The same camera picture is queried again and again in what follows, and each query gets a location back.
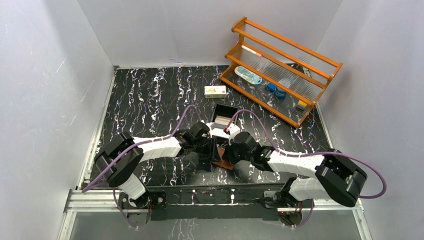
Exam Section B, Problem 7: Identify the orange wooden shelf rack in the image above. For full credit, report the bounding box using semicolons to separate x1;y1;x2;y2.
220;16;343;128

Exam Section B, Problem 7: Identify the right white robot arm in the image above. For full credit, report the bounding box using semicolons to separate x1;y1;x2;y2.
222;132;368;207

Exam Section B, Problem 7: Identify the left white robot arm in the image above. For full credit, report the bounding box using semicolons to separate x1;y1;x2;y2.
85;121;215;208

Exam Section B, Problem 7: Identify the white card in tray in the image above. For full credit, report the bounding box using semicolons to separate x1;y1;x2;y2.
213;115;231;129

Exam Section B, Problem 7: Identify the aluminium frame rail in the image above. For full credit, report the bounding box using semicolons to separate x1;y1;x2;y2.
58;189;372;240

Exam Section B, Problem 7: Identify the black card tray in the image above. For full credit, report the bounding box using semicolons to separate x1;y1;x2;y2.
207;103;239;139

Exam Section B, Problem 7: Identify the small yellow white box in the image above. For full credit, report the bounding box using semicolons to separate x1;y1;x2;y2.
204;85;227;99

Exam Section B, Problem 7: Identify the blue round cap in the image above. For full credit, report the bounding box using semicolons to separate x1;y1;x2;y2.
274;89;287;100
266;82;277;92

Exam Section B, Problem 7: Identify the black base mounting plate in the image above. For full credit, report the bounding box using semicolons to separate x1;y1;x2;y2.
148;183;311;222

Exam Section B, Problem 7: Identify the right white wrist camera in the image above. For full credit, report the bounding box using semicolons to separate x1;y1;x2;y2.
224;123;241;140

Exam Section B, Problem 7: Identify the yellow black small block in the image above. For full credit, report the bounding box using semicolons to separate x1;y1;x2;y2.
295;100;308;111

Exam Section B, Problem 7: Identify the white pink marker pen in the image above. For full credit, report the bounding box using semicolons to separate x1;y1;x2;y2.
241;45;262;58

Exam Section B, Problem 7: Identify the brown leather card holder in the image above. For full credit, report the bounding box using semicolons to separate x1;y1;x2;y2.
211;146;235;170

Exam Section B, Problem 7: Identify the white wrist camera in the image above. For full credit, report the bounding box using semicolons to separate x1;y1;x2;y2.
206;122;229;140
224;123;241;140

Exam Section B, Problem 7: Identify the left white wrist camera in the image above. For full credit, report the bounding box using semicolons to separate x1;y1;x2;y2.
206;122;229;140

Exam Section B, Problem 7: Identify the light blue packaged item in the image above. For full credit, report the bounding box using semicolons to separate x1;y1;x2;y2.
234;66;263;85

